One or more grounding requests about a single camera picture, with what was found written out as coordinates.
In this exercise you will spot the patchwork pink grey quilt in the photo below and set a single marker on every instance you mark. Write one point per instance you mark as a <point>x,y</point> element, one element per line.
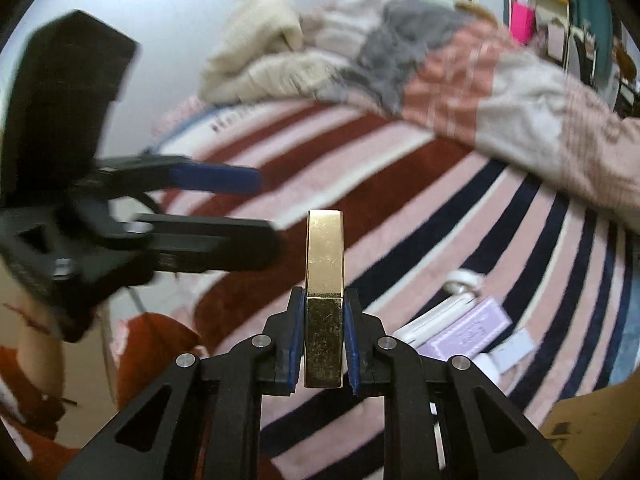
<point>450,70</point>

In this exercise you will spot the brown cardboard box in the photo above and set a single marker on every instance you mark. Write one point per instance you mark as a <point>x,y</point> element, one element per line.
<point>590,425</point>

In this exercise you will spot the purple flat box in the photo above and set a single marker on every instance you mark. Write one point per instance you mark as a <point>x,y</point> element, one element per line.
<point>465,332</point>

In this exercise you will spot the pink bag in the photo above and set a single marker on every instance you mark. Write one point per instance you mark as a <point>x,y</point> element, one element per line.
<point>521,22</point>

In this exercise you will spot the striped pink red blanket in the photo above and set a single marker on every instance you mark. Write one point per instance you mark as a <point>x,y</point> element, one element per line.
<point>425,220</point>

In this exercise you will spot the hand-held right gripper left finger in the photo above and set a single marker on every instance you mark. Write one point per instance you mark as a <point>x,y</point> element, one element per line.
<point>299,341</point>

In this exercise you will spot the wooden frame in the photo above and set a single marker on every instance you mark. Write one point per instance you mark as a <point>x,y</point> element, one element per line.
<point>562,15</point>

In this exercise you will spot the cream fluffy blanket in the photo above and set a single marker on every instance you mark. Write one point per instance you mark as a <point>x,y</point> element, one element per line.
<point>260,45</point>

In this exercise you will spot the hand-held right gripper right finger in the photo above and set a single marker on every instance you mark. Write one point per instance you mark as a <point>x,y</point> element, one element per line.
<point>352,351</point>

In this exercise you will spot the red cloth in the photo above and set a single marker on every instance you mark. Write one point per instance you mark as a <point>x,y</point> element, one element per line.
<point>155,350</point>

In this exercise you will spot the gold rectangular box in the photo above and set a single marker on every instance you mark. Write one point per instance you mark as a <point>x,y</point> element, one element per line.
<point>324,305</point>

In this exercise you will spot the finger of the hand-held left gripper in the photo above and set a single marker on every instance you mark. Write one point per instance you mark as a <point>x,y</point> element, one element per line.
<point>215,179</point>
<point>215,245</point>

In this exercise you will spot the white paper card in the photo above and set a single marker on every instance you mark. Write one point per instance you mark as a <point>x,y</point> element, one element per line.
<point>510,351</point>

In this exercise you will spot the white plastic tube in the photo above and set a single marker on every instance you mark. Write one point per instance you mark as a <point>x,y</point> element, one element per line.
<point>445,312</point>

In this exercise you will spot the person's left forearm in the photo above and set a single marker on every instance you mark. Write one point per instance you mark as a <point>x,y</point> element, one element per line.
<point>40,355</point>

